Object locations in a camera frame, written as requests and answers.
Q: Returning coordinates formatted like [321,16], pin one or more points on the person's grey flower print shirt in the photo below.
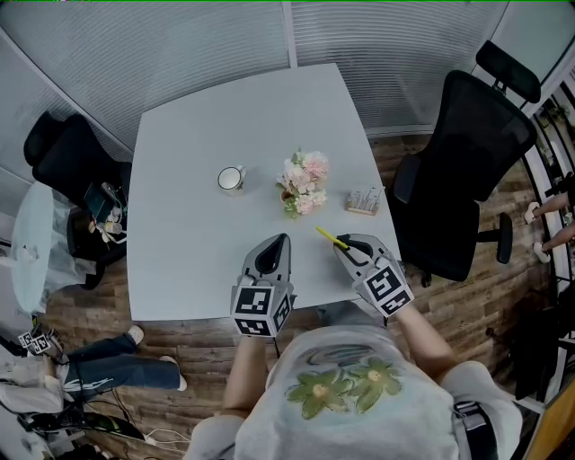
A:
[350,427]

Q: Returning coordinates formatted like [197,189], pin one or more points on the person's left forearm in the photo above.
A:
[245,377]

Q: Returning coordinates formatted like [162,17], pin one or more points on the yellow marker pen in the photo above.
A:
[325,233]

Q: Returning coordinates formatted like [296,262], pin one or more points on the black tablet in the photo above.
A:
[98,197]

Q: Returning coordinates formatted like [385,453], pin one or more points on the person's right forearm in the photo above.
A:
[422,346]

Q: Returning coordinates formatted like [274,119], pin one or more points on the black swivel chair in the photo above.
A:
[534,350]

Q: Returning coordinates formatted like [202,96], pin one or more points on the wooden tube rack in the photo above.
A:
[363,203]

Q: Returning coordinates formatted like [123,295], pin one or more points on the pink flower bouquet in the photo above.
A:
[305,179]

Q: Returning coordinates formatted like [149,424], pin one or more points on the pink vase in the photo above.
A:
[286,196]

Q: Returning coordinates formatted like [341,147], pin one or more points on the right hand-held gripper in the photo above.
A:
[384,287]

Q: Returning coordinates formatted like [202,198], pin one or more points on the black office chair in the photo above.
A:
[67,153]

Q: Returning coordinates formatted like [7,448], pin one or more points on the orange wooden board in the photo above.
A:
[559,431]

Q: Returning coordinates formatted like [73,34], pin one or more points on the white mug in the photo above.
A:
[230,179]

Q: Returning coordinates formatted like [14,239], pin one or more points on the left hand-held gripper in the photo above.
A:
[253,303]

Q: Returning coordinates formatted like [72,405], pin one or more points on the round table with pale cloth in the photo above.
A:
[31,238]

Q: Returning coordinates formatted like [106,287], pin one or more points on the white display shelf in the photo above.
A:
[552,135]

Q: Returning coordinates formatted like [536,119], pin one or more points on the black mesh chair with headrest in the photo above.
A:
[467,179]

